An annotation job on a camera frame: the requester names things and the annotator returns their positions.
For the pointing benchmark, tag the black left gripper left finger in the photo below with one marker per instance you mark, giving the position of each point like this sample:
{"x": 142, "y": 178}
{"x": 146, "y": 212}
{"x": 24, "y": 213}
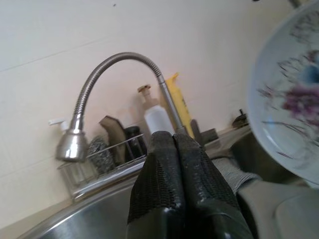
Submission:
{"x": 157, "y": 179}

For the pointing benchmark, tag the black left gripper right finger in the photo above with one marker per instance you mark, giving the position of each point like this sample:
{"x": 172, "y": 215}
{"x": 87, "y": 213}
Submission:
{"x": 204, "y": 181}

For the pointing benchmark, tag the large white floral bowl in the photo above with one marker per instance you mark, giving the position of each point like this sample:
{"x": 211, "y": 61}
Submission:
{"x": 286, "y": 99}

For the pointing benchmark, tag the grey striped dishcloth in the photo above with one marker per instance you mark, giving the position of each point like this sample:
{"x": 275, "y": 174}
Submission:
{"x": 234, "y": 174}

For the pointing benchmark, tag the black bottle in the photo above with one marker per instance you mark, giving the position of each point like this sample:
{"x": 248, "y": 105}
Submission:
{"x": 134, "y": 139}

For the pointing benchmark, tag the brown dish brush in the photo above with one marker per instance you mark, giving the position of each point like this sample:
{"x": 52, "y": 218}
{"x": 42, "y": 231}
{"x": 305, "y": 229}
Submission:
{"x": 115, "y": 134}

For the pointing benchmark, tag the steel wool scrubber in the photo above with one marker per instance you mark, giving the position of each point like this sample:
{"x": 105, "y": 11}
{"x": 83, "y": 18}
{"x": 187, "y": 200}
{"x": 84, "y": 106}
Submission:
{"x": 101, "y": 154}

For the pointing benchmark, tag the white pump bottle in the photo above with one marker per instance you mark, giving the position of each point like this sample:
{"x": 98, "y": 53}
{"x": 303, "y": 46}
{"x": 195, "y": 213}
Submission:
{"x": 157, "y": 117}

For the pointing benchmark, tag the yellow detergent bottle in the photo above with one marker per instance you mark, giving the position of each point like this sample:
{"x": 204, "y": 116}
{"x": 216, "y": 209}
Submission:
{"x": 183, "y": 107}

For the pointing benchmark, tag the stainless steel sink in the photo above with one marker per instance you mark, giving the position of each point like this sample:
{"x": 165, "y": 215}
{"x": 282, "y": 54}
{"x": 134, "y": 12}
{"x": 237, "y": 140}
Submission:
{"x": 87, "y": 219}

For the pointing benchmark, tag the steel gooseneck faucet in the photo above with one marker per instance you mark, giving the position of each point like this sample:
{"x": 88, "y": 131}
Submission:
{"x": 72, "y": 144}

